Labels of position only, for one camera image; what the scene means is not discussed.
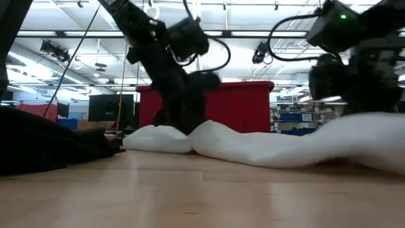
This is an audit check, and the large black monitor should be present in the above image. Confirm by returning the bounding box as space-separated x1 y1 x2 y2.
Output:
87 93 135 123

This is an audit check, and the black garment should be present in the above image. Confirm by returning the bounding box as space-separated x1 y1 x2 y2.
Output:
0 105 127 177

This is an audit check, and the red plastic laundry bin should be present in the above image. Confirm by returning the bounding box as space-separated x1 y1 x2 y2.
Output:
136 80 276 134

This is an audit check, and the blue labelled shelf bin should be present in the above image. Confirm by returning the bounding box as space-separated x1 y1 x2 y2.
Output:
280 112 314 123

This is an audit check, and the white garment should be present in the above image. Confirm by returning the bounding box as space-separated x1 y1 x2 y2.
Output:
122 111 405 177

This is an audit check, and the blue storage box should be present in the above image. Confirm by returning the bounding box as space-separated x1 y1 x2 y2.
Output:
56 118 78 130

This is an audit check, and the black overhead camera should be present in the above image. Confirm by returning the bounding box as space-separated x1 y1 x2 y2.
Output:
251 41 273 66

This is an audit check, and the red partition curtain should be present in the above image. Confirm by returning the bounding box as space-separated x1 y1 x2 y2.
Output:
15 103 58 122

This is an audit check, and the small black monitor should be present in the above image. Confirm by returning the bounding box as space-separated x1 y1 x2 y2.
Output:
56 102 70 120

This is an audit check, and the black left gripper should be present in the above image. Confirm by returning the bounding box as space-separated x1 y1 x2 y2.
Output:
151 70 223 136

